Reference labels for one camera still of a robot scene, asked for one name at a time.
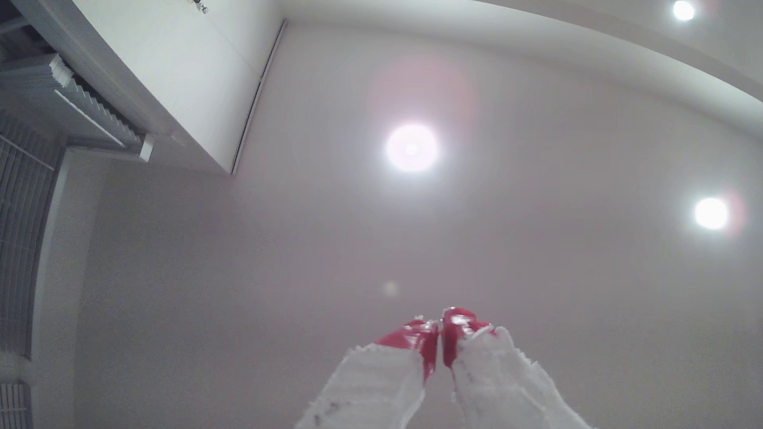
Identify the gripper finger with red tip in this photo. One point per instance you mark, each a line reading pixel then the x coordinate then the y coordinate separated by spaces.
pixel 500 381
pixel 369 387

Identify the round ceiling light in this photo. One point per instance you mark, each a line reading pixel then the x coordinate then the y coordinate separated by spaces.
pixel 411 148
pixel 711 213
pixel 684 10

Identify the grey window blinds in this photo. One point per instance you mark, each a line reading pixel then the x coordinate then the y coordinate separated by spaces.
pixel 21 238

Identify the white door frame strip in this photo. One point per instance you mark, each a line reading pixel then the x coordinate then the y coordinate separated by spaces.
pixel 257 98

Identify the small grey wall vent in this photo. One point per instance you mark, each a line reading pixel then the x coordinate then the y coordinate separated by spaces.
pixel 13 406

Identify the white blinds header rail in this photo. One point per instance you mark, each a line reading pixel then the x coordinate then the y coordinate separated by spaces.
pixel 89 113

